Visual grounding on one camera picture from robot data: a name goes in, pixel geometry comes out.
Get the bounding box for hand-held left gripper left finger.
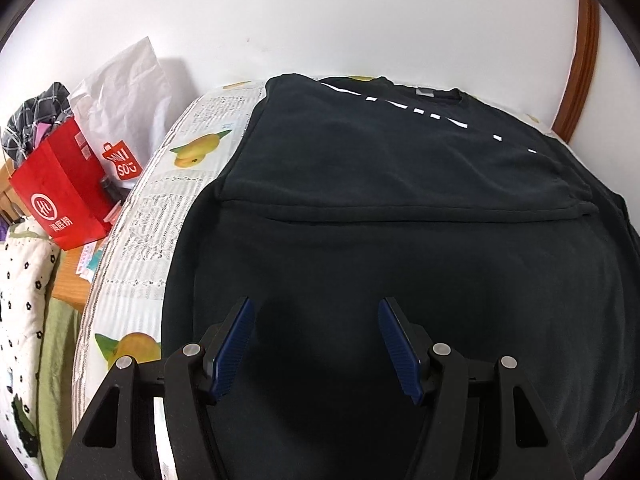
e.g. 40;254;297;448
55;296;258;480

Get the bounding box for brown wooden door frame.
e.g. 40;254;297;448
552;0;601;141

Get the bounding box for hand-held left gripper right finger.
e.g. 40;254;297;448
377;296;588;480

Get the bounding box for white floral quilt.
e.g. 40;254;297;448
0;222;62;478

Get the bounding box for fruit print tablecloth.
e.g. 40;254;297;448
72;75;638;480

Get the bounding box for small paper cards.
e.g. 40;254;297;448
77;242;108;281

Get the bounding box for red paper bag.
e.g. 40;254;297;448
8;116;117;251

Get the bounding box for green cloth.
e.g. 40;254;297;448
37;300;83;471

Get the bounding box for black t-shirt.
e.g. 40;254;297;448
161;74;640;480

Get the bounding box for white plastic bag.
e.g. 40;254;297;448
67;36;173;191

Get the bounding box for grey checked cloth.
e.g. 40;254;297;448
1;81;72;166

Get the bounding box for wooden cabinet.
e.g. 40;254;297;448
52;247;103;311

